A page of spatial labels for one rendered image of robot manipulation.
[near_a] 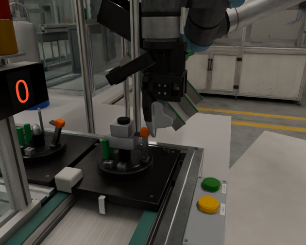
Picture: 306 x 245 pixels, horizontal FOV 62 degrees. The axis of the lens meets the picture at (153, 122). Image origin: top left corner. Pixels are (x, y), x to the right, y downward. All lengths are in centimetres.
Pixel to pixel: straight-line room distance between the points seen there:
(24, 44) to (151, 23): 103
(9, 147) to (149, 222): 29
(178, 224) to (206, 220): 5
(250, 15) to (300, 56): 406
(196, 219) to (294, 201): 36
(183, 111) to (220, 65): 377
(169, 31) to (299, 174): 64
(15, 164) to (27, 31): 99
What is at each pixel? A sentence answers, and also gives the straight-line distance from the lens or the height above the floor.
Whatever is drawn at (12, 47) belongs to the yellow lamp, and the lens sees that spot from 46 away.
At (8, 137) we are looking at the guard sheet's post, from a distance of 52.
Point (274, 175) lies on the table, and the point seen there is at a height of 86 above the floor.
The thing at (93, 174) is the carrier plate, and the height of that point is 97.
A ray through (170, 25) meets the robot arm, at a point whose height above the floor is 130.
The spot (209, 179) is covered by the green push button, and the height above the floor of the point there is 97.
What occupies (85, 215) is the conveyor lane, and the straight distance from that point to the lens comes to 61.
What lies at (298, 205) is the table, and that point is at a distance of 80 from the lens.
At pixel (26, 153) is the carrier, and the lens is 73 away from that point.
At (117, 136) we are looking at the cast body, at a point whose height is 106.
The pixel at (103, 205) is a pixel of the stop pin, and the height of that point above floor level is 95.
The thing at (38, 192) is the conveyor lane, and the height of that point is 96.
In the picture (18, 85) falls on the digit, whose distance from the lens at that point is 46.
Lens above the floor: 131
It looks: 22 degrees down
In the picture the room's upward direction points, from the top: straight up
